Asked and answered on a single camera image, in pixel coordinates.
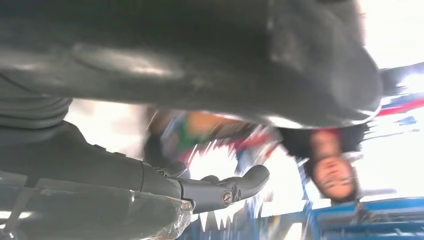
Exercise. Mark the person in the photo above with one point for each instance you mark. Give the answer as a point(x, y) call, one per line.
point(333, 175)

